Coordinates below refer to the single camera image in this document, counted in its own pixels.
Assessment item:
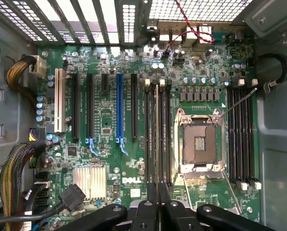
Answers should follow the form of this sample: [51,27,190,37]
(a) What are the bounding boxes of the white expansion slot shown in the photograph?
[54,68,66,133]

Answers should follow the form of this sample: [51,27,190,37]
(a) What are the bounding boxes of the CPU socket with metal frame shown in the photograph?
[174,108,227,173]

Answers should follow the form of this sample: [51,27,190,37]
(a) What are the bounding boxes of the black looped cable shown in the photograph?
[254,53,287,93]

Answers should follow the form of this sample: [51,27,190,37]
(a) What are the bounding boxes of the grey metal PC case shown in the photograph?
[0,0,287,231]

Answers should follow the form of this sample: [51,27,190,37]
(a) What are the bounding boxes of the braided cable with white plug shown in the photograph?
[5,54,47,108]

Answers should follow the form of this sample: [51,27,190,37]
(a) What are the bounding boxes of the short black expansion slot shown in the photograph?
[100,73,109,94]

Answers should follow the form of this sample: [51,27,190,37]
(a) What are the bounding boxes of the silver finned chipset heatsink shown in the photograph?
[73,165,107,201]

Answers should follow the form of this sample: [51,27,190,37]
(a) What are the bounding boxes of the metal socket cover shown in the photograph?
[181,171,241,215]

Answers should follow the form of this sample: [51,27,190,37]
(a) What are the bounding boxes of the blue expansion slot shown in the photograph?
[115,73,125,140]

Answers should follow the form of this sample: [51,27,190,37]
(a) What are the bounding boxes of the long black expansion slot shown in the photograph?
[72,73,81,140]
[86,73,94,140]
[130,73,138,139]

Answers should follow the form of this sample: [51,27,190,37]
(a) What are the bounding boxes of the thick braided power cable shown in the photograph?
[0,127,47,218]

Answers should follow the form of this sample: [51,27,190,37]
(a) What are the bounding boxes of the silver rear port block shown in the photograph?
[147,20,213,48]

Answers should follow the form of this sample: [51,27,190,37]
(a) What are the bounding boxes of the red and black twisted wire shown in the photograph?
[160,0,216,60]

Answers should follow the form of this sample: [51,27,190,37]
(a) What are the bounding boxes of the green Dell motherboard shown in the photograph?
[37,44,261,231]

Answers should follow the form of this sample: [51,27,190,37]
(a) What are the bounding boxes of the thin metal locking lever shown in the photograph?
[222,88,258,117]

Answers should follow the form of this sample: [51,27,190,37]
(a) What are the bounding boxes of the black cable with flat plug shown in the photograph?
[0,183,87,226]

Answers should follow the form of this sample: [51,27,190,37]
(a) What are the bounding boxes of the black RAM slot white clips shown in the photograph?
[159,78,166,185]
[246,78,262,190]
[232,78,249,191]
[144,78,151,184]

